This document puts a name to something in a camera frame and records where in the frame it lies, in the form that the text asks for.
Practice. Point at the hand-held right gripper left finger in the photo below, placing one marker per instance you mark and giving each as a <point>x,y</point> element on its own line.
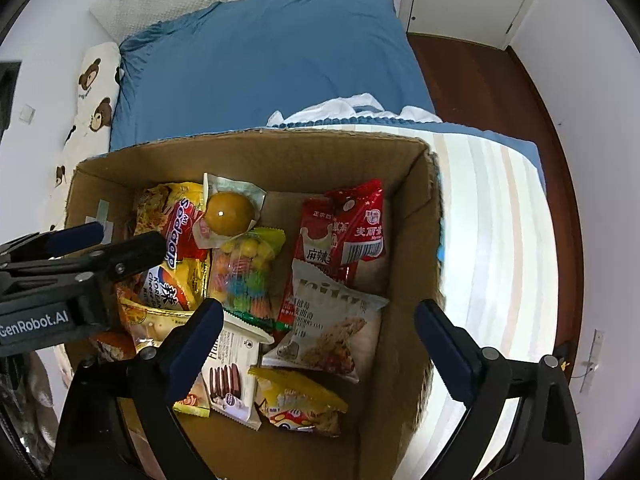
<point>200,335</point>

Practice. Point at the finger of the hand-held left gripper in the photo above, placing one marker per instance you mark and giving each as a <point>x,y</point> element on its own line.
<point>75,237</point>
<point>140,252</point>

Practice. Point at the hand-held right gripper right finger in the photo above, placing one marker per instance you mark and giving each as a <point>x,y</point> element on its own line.
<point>440,340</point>

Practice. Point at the white chocolate wafer packet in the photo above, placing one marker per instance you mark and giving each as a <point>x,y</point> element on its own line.
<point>235,360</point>

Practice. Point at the yellow instant noodle packet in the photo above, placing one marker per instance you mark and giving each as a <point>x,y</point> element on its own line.
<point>187,260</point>

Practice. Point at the golden foil snack packet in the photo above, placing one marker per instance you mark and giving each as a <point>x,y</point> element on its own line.
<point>150,320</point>

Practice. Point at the small yellow-edged snack packet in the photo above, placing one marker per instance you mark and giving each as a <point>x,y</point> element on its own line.
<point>192,402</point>

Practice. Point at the orange snack packet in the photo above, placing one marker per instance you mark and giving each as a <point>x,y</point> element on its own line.
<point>115,345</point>

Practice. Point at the round golden pastry packet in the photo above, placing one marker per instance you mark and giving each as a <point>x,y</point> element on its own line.
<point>227,212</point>

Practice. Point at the white oat biscuit packet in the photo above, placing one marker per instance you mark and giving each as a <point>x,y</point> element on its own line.
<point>325,325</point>

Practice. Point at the yellow-topped snack packet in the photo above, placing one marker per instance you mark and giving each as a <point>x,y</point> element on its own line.
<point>300,400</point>

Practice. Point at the small red snack packet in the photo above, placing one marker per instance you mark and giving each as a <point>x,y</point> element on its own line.
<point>360,220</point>

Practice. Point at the long red snack packet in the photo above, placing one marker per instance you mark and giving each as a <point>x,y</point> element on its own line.
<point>312,240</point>

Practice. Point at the brown cardboard box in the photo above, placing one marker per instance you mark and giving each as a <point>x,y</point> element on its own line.
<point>350,170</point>

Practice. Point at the grey crumpled cloth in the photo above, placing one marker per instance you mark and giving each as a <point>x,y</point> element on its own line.
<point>37,390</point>

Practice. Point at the colourful candy ball bag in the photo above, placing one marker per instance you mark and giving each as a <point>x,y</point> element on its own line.
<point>245,270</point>

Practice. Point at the bear print pillow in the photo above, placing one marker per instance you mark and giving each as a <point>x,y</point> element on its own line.
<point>95,105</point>

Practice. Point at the blue bed sheet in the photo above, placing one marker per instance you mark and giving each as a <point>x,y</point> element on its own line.
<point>275,60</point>

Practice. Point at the white cloth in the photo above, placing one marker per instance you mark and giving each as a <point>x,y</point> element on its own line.
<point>345,105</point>

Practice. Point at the white wall switch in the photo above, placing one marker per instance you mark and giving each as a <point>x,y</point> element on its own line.
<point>27,113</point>

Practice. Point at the dark wall panel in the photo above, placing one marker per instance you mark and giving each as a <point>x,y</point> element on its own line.
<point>9,95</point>

